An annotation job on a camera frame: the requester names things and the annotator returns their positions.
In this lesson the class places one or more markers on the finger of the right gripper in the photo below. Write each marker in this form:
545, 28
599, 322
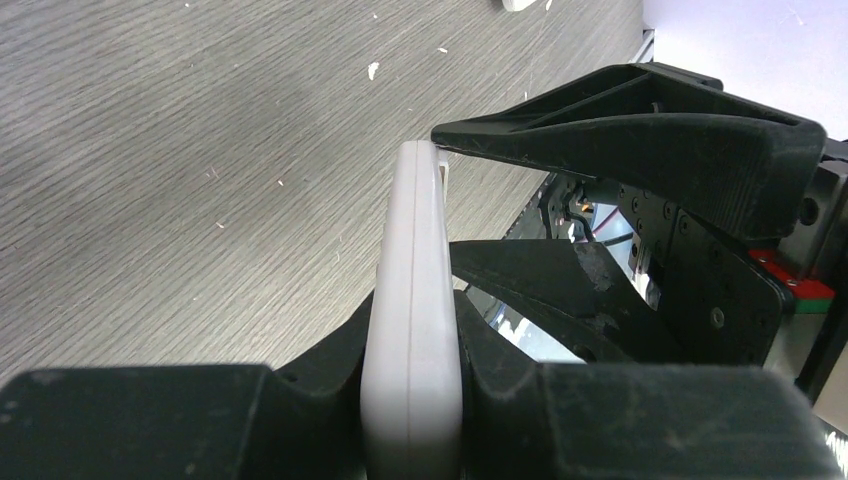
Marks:
576, 293
741, 166

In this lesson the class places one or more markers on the white battery cover plain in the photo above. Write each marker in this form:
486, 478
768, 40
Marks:
444, 171

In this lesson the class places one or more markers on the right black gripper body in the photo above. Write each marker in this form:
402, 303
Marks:
780, 304

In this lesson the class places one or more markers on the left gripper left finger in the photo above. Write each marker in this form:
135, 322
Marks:
235, 421

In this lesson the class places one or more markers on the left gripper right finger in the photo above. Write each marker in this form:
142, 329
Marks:
529, 420

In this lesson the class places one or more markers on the white remote with buttons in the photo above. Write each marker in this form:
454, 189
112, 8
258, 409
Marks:
517, 5

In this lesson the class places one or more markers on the aluminium corner frame rail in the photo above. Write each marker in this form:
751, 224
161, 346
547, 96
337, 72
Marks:
645, 52

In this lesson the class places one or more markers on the white remote with black window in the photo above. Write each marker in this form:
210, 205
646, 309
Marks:
411, 393

